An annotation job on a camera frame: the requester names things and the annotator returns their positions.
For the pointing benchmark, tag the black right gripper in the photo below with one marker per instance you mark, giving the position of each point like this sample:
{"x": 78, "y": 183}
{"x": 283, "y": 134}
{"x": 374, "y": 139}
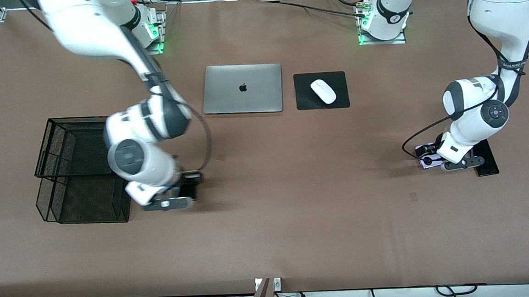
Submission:
{"x": 190, "y": 184}

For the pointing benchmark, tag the black flip phone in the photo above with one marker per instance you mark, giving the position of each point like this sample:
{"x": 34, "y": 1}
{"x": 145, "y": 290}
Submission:
{"x": 189, "y": 192}

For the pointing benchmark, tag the lilac flip phone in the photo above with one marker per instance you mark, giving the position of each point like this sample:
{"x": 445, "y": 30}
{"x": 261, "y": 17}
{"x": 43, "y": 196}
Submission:
{"x": 427, "y": 166}

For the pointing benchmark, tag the black slab smartphone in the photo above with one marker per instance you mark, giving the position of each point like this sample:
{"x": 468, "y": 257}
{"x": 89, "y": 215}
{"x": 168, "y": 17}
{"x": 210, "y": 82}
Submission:
{"x": 488, "y": 167}

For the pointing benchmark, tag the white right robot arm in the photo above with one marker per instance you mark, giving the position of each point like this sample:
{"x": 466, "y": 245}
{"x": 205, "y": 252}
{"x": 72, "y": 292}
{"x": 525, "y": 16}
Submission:
{"x": 97, "y": 34}

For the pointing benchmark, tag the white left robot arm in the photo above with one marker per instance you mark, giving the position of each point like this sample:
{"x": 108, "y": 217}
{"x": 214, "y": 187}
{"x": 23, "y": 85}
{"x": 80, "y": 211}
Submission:
{"x": 504, "y": 10}

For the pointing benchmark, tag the silver closed laptop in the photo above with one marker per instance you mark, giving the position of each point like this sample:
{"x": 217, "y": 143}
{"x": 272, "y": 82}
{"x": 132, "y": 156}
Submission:
{"x": 243, "y": 94}

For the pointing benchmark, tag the white computer mouse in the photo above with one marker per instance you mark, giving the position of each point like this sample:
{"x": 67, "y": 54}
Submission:
{"x": 324, "y": 92}

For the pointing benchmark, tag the black mesh two-tier tray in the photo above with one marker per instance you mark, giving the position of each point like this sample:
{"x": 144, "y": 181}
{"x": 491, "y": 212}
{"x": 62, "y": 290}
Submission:
{"x": 75, "y": 201}

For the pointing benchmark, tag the black mouse pad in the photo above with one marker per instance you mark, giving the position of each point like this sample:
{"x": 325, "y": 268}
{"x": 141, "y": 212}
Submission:
{"x": 305, "y": 100}

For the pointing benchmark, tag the small metal corner bracket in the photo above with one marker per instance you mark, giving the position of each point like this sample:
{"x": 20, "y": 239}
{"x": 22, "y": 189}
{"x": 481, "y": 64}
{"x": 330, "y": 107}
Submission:
{"x": 257, "y": 284}
{"x": 277, "y": 284}

